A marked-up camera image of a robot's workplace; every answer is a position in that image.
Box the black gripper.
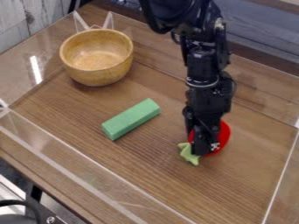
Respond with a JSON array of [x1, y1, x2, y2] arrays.
[[182, 72, 237, 156]]

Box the red felt strawberry toy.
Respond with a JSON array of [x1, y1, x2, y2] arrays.
[[178, 121, 231, 166]]

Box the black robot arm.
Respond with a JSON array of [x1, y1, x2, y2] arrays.
[[139, 0, 237, 156]]

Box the green rectangular block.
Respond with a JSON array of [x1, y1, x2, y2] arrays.
[[102, 98, 162, 141]]

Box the clear acrylic table barrier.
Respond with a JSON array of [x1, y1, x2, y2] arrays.
[[0, 8, 299, 224]]

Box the wooden bowl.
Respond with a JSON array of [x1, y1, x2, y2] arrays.
[[60, 29, 134, 87]]

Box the black metal table bracket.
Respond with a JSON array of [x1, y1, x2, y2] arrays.
[[26, 184, 79, 224]]

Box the black cable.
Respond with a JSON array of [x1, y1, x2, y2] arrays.
[[0, 199, 43, 224]]

